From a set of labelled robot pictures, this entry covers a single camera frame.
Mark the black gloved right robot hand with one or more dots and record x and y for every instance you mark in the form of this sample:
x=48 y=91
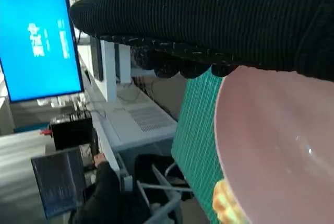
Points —
x=208 y=17

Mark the pink bowl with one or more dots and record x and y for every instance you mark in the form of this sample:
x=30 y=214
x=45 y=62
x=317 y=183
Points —
x=274 y=143

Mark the orange braided toy bread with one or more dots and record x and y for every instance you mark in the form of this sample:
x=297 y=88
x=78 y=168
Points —
x=224 y=203

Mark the black flat panel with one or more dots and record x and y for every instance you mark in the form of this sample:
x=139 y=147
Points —
x=97 y=59

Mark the white perforated cabinet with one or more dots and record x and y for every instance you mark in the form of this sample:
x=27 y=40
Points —
x=146 y=122

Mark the green cutting mat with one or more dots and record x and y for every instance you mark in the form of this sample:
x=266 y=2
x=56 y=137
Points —
x=193 y=143

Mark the black equipment box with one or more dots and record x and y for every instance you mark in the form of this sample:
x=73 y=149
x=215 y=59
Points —
x=70 y=135

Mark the blue-screen monitor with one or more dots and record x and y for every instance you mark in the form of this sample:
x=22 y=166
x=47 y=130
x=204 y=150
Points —
x=34 y=77

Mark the person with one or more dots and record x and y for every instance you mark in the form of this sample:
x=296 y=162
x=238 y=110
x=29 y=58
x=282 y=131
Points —
x=109 y=195

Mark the dark grey screen monitor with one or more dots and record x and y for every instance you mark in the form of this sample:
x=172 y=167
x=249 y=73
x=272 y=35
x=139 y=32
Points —
x=57 y=182

